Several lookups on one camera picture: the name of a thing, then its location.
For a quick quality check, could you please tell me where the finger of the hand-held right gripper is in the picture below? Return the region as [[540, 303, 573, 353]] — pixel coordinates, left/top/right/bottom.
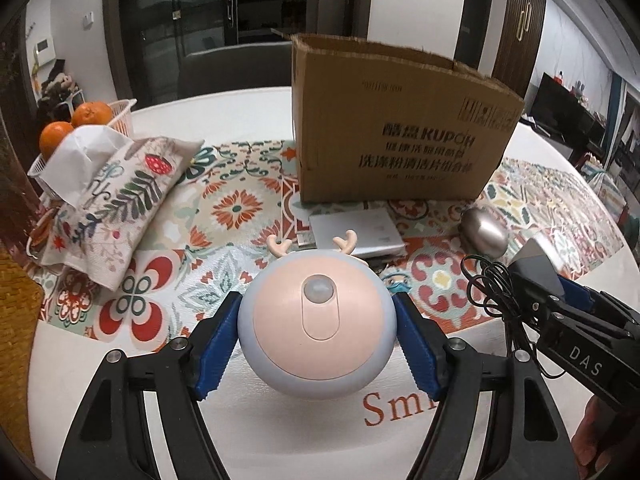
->
[[509, 260, 566, 321], [555, 274, 640, 333]]

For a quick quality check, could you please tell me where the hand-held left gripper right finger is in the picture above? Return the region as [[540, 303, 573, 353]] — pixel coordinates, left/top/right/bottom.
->
[[392, 290, 573, 480]]

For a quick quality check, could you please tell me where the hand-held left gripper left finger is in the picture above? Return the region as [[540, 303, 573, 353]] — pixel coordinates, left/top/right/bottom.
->
[[55, 292, 243, 480]]

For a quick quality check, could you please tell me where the grey charger adapter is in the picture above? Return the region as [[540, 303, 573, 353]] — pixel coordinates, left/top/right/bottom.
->
[[509, 236, 563, 286]]

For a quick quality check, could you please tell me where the black cable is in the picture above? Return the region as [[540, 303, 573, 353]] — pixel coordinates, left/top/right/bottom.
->
[[460, 255, 546, 361]]

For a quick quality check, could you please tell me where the round deer night light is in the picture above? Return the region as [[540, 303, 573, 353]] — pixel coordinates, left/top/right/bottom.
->
[[237, 230, 399, 402]]

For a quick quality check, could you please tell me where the cardboard box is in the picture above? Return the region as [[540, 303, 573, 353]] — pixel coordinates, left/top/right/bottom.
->
[[290, 32, 526, 204]]

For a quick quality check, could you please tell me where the person's right hand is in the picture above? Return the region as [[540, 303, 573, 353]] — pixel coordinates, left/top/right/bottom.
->
[[572, 397, 618, 471]]

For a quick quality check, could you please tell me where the silver egg-shaped object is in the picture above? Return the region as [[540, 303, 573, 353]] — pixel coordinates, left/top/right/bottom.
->
[[459, 208, 508, 258]]

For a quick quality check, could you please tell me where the flat silver external drive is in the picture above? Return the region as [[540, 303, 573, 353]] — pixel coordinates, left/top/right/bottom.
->
[[295, 208, 406, 261]]

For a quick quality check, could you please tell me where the patterned table runner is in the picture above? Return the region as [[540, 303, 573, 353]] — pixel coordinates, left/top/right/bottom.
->
[[37, 140, 626, 480]]

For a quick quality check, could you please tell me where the leaf-print fabric tissue cover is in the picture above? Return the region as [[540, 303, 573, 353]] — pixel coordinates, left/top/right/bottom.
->
[[40, 136, 206, 291]]

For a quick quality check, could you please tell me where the black television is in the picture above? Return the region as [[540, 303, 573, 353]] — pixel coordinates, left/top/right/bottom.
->
[[530, 72, 608, 148]]

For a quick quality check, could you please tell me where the small white dish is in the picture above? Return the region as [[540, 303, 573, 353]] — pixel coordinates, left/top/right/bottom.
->
[[27, 207, 66, 261]]

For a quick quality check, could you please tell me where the woven rattan mat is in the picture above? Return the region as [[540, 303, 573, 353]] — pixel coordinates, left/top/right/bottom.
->
[[0, 250, 46, 346]]

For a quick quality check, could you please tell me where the white tissue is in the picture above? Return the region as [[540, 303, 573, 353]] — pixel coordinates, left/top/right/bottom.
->
[[42, 127, 132, 208]]

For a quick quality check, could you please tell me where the white plastic basket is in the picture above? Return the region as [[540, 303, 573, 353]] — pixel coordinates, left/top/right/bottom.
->
[[27, 99, 138, 196]]

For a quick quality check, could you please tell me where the orange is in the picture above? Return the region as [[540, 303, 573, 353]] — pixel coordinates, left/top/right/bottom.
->
[[39, 121, 76, 160], [72, 101, 115, 128]]

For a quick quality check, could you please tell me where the dark grey dining chair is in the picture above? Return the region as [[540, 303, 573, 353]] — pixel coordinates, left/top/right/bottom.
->
[[177, 52, 296, 98]]

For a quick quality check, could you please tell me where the cluttered shoe shelf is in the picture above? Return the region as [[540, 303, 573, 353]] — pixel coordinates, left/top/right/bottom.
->
[[35, 60, 86, 111]]

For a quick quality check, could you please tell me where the dark sliding glass door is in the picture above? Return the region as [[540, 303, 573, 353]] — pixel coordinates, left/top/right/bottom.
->
[[102, 0, 371, 106]]

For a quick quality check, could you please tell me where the white intercom panel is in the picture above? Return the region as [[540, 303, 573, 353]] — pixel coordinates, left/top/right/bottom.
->
[[34, 39, 57, 66]]

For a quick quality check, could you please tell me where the wooden slat panel gold handle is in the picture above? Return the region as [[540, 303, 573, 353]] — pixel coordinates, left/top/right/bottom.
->
[[492, 0, 548, 101]]

